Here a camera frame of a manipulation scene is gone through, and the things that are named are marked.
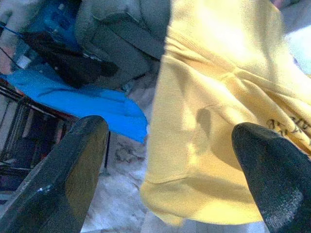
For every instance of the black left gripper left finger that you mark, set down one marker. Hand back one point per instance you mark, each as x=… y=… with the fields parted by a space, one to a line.
x=56 y=194

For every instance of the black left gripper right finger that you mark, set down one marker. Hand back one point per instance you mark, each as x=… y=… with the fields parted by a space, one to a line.
x=279 y=182

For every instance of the yellow garment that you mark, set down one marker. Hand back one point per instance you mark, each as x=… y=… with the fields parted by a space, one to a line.
x=218 y=97

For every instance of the bright blue garment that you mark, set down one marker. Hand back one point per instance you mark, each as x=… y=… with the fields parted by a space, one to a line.
x=85 y=102

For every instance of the black clothes drying rack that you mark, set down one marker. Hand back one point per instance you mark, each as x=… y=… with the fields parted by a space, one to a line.
x=14 y=93

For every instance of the black garment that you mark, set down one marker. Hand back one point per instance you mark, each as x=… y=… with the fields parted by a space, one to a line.
x=73 y=65

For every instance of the grey green leather sofa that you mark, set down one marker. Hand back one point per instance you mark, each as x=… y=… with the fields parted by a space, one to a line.
x=121 y=43

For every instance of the blue plastic crate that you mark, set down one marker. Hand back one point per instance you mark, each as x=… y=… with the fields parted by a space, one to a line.
x=58 y=21

